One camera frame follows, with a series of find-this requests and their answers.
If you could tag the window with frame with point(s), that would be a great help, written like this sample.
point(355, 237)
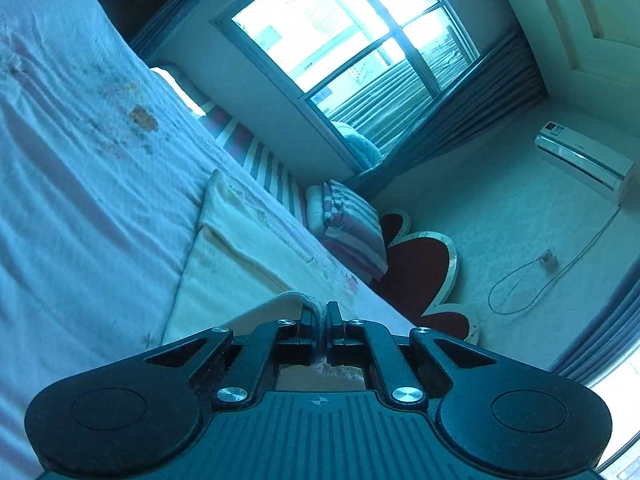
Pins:
point(375, 65)

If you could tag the red scalloped headboard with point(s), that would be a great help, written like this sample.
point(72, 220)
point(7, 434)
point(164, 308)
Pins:
point(422, 272)

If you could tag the blue bundle on windowsill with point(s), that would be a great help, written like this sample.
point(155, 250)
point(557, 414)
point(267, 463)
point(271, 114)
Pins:
point(363, 149)

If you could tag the striped folded quilt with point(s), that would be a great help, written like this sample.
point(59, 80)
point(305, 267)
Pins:
point(352, 232)

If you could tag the white wall air conditioner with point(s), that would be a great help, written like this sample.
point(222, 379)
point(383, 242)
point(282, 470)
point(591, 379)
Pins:
point(601, 168)

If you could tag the white pillow under quilt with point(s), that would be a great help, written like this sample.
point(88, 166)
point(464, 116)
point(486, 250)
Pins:
point(319, 209)

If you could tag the striped mattress sheet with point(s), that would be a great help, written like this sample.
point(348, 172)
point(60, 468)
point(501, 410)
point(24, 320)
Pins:
point(246, 149)

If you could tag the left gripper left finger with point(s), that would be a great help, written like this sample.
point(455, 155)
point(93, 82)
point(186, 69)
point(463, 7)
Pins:
point(271, 345)

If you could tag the cream knit sweater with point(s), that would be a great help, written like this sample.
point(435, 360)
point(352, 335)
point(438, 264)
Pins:
point(243, 270)

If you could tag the wall power socket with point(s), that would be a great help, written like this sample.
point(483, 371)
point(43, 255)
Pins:
point(548, 261)

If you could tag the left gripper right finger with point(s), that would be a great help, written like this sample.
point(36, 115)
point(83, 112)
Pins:
point(371, 346)

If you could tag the right blue curtain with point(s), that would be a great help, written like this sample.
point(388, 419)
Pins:
point(502, 81)

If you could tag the floral white bed sheet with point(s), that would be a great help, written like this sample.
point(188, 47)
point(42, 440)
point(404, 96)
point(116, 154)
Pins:
point(103, 177)

